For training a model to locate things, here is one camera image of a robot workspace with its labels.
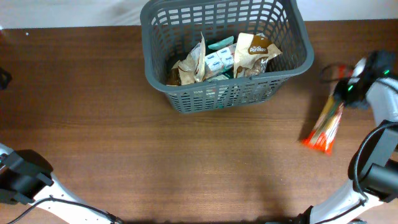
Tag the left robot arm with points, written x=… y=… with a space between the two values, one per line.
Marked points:
x=28 y=178

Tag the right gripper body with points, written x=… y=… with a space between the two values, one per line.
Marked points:
x=343 y=91

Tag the beige flour bag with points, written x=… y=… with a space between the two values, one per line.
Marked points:
x=192 y=69

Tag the teal wet wipes pack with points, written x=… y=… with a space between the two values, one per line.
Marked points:
x=222 y=43

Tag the beige nut bag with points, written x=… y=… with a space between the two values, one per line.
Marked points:
x=252 y=53

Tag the grey plastic basket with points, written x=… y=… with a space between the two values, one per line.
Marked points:
x=170 y=29

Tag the white tissue pack row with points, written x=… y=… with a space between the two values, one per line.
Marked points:
x=219 y=60

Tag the orange spaghetti packet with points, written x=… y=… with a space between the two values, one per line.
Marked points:
x=322 y=136

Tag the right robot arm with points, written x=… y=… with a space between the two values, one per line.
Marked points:
x=372 y=174

